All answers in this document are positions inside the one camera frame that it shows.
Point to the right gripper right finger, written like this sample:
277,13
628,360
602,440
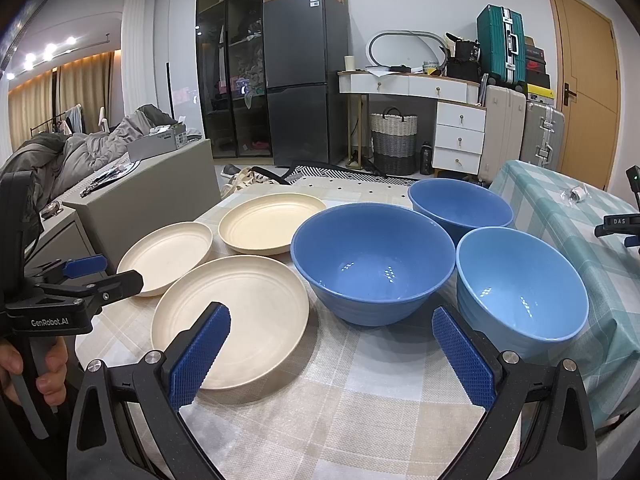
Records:
560,443

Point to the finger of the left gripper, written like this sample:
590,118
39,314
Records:
106,291
77,268

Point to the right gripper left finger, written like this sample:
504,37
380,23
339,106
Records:
105,444

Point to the cream plate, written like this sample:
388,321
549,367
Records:
266,225
165,255
269,310

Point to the light blue bowl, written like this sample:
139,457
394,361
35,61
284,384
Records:
520,292

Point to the cream plate front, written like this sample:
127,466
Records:
269,310

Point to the cream plate back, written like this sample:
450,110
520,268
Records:
266,225

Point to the large blue bowl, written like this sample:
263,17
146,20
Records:
373,264

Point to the dark blue bowl back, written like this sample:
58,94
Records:
459,206

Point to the person left hand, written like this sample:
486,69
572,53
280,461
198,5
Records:
51,384

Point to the teal checked tablecloth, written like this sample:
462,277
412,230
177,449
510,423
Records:
564,212

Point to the grey jacket pile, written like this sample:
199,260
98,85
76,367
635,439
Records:
59,162

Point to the grey cardboard box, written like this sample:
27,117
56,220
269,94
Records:
161,140

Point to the beige checked tablecloth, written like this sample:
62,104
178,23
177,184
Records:
349,403

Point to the patterned tote bag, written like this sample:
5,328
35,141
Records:
238,178

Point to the dotted floor rug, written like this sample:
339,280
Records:
331,177

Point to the black glass cabinet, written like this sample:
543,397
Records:
232,78

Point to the black water bottle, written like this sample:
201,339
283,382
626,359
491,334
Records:
426,156

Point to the silver suitcase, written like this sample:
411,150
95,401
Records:
543,136

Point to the white desk with drawers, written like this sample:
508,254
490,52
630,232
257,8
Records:
460,121

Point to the woven laundry basket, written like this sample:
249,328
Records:
394,141

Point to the black refrigerator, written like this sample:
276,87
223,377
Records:
305,42

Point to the beige suitcase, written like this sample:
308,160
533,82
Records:
504,128

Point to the wooden door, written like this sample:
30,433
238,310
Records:
588,91

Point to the green suitcase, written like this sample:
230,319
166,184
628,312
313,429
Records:
500,33

